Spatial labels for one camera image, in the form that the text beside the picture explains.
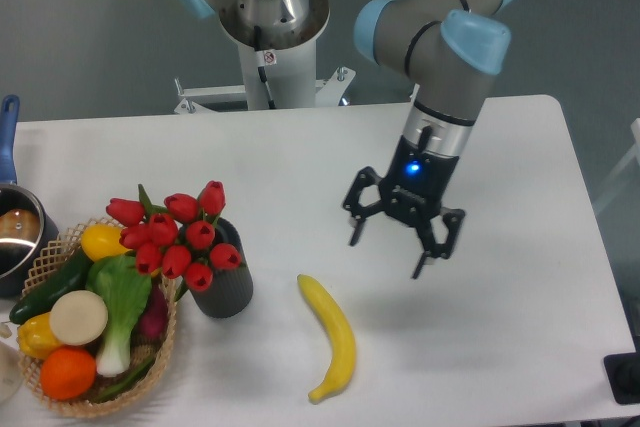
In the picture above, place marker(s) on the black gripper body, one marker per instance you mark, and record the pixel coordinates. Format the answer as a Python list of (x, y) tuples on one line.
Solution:
[(412, 190)]

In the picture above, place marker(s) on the dark grey ribbed vase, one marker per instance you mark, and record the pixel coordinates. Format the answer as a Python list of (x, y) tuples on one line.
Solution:
[(231, 288)]

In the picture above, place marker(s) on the red tulip bouquet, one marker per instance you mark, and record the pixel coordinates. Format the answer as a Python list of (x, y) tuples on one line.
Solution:
[(182, 238)]

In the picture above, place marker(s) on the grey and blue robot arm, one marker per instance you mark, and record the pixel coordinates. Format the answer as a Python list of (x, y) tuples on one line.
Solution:
[(452, 50)]

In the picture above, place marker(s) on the yellow banana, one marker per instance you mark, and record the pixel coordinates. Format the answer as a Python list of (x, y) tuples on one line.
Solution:
[(341, 338)]

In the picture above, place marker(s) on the black device at edge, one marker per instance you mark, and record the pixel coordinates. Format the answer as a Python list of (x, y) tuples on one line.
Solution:
[(623, 376)]

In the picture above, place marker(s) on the purple radish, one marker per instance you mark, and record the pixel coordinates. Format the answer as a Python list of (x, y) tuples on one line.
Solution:
[(154, 319)]

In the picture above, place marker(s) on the green bok choy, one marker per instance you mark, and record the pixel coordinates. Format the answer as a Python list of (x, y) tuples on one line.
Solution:
[(125, 293)]

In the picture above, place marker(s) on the woven wicker basket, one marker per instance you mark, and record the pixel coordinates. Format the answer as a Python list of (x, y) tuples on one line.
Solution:
[(51, 258)]

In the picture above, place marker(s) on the yellow squash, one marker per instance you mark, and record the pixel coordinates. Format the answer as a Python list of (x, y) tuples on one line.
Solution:
[(99, 241)]

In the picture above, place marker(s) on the green chili pepper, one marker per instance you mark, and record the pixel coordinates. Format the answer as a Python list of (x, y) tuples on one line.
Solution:
[(128, 382)]

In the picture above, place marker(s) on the green cucumber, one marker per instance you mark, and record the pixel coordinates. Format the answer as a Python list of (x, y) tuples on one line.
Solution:
[(71, 276)]

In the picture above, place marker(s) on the orange fruit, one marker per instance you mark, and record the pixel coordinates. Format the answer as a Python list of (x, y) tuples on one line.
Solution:
[(67, 373)]

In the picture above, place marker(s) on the yellow bell pepper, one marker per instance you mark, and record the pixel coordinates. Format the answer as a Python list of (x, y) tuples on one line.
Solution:
[(36, 339)]

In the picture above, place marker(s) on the white garlic piece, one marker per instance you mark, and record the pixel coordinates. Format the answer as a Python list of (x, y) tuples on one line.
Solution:
[(5, 331)]

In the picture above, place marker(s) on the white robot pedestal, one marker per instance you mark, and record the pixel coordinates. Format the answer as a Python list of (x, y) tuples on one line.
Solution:
[(276, 42)]

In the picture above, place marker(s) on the blue handled saucepan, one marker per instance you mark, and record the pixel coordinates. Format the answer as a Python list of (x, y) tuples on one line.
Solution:
[(26, 228)]

